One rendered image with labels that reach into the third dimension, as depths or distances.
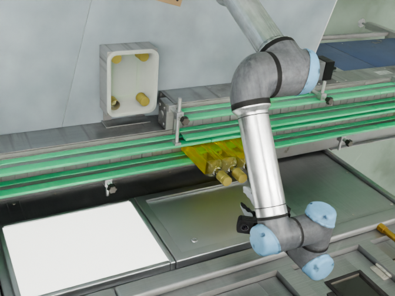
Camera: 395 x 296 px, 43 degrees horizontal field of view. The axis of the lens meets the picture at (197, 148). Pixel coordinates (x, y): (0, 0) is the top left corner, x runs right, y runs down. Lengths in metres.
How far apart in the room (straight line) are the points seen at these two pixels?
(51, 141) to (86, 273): 0.46
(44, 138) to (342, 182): 1.13
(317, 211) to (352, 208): 0.65
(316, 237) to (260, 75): 0.41
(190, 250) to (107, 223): 0.28
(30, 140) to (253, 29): 0.78
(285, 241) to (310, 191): 0.76
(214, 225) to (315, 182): 0.54
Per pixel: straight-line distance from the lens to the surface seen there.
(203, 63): 1.85
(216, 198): 1.73
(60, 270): 1.43
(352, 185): 2.03
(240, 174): 1.61
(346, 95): 2.06
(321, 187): 1.97
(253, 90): 1.18
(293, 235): 1.21
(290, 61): 1.25
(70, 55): 1.66
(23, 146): 1.63
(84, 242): 1.51
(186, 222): 1.60
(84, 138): 1.66
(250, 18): 1.39
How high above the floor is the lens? 2.28
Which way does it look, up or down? 50 degrees down
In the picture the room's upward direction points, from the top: 135 degrees clockwise
